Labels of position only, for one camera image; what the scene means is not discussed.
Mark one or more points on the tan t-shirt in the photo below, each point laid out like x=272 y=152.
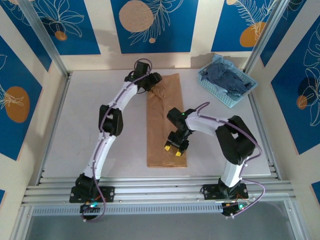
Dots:
x=156 y=140

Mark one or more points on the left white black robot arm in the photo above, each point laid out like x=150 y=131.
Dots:
x=111 y=120

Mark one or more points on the light blue plastic basket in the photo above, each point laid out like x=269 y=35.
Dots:
x=220 y=98

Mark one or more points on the blue t-shirt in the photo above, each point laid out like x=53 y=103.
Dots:
x=230 y=77

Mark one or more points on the aluminium mounting rail beam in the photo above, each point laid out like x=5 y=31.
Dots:
x=160 y=188

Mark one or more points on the blue floral wall panel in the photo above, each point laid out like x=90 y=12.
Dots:
x=172 y=37
x=295 y=120
x=82 y=37
x=227 y=30
x=15 y=75

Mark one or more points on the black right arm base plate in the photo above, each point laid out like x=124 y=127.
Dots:
x=211 y=191

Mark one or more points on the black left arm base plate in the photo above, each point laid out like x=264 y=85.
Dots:
x=110 y=193

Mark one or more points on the aluminium frame post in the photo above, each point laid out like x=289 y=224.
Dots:
x=265 y=35
x=45 y=37

